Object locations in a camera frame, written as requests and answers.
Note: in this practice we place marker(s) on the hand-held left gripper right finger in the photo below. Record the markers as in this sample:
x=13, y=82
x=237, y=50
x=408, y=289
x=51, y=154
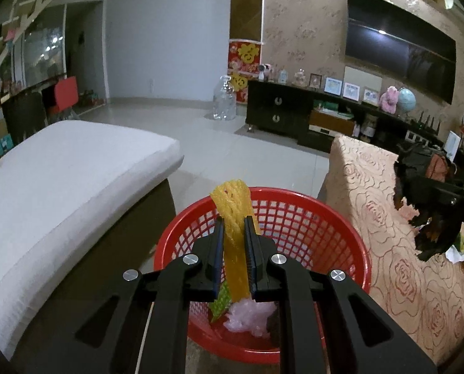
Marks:
x=249, y=253

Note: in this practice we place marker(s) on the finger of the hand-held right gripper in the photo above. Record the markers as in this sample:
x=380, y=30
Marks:
x=442, y=194

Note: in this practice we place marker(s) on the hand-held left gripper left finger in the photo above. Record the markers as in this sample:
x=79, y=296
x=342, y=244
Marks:
x=217, y=249

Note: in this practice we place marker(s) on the yellow foam net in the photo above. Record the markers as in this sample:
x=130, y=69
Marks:
x=232, y=202

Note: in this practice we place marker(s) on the red mesh basket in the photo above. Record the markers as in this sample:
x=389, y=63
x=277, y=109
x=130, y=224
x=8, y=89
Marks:
x=306, y=222

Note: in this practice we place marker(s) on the white upright device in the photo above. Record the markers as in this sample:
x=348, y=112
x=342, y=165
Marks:
x=452, y=142

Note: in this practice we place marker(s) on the green wrapper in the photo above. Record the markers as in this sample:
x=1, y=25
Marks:
x=220, y=304

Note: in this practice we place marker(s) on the pink crumpled plastic wrap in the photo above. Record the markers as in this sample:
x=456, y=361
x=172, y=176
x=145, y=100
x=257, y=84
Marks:
x=247, y=315

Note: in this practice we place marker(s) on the rose patterned tablecloth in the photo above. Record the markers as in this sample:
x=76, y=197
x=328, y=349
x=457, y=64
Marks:
x=372, y=202

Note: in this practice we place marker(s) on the black router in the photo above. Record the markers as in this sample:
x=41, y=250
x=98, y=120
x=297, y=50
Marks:
x=424, y=124

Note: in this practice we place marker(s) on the blue desk globe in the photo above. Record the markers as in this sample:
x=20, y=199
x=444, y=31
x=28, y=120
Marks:
x=407, y=101

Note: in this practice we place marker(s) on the pink plush toy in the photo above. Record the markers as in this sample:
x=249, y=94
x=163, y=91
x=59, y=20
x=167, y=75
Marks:
x=389, y=99

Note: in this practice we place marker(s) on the wooden drawer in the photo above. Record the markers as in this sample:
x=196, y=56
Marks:
x=331, y=124

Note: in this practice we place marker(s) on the green flat box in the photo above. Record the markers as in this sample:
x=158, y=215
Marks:
x=333, y=108

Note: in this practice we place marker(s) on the white board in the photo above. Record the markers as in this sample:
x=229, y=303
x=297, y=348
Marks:
x=362, y=74

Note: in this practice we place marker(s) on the black television cabinet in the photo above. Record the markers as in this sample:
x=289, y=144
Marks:
x=270, y=105

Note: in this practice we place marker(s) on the large clear water bottle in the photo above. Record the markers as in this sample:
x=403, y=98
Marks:
x=225, y=99

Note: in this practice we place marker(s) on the black flat television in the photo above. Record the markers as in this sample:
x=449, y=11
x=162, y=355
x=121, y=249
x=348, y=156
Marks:
x=395, y=46

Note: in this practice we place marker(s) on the white cushioned daybed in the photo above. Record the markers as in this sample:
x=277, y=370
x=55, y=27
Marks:
x=72, y=171

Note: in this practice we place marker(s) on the white robot toy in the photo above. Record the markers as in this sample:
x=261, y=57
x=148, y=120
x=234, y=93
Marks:
x=263, y=73

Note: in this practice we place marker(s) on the glass dome ornament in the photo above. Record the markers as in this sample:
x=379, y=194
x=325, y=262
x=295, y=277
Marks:
x=300, y=78

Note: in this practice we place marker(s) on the red festive poster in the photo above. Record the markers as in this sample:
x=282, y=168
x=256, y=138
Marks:
x=244, y=56

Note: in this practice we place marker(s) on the red chair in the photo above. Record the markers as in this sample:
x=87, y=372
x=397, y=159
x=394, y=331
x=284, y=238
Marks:
x=65, y=93

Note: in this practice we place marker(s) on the dark chair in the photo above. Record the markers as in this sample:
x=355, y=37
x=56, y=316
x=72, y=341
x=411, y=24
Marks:
x=23, y=117

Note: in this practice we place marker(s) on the white wooden staircase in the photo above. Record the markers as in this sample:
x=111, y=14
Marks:
x=29, y=0

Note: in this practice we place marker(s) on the blue picture frame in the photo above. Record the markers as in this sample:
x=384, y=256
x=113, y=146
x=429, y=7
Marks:
x=333, y=86
x=371, y=96
x=351, y=90

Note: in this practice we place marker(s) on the dark photo frame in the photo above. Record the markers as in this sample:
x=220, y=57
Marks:
x=315, y=81

